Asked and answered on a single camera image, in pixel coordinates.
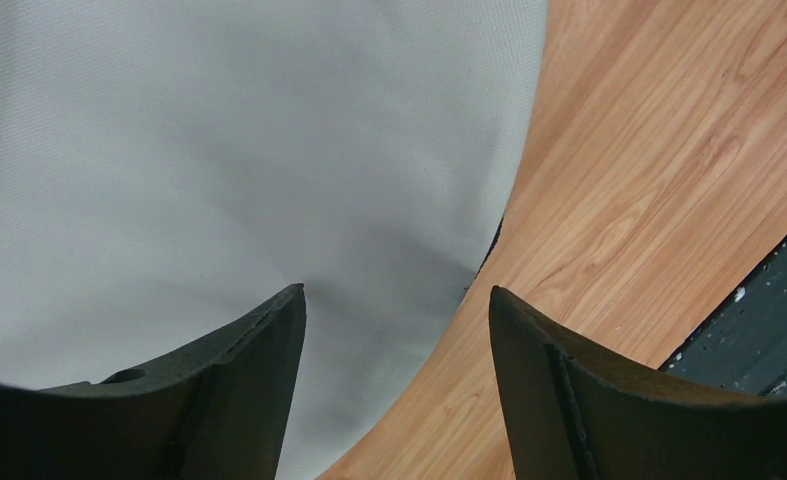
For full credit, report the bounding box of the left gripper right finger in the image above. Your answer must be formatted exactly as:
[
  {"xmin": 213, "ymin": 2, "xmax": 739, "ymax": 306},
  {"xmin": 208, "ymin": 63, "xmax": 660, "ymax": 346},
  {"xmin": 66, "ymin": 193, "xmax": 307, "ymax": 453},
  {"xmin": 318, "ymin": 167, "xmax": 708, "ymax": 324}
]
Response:
[{"xmin": 489, "ymin": 286, "xmax": 787, "ymax": 479}]

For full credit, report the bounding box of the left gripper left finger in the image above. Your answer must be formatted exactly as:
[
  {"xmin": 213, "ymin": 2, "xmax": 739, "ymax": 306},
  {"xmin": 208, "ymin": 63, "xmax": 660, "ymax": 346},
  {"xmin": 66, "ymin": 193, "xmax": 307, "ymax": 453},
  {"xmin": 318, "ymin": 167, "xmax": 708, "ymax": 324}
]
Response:
[{"xmin": 0, "ymin": 283, "xmax": 307, "ymax": 479}]

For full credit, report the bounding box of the beige canvas backpack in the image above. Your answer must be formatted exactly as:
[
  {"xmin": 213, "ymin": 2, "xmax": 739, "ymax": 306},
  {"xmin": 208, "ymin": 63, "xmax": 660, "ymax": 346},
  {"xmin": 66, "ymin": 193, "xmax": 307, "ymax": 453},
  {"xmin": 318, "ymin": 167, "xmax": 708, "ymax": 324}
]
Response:
[{"xmin": 0, "ymin": 1, "xmax": 547, "ymax": 479}]

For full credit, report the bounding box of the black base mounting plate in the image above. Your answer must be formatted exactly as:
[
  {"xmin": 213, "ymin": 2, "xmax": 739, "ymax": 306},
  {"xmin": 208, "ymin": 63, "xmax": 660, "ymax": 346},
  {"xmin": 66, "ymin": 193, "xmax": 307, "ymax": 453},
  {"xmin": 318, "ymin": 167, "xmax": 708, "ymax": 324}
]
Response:
[{"xmin": 660, "ymin": 236, "xmax": 787, "ymax": 396}]

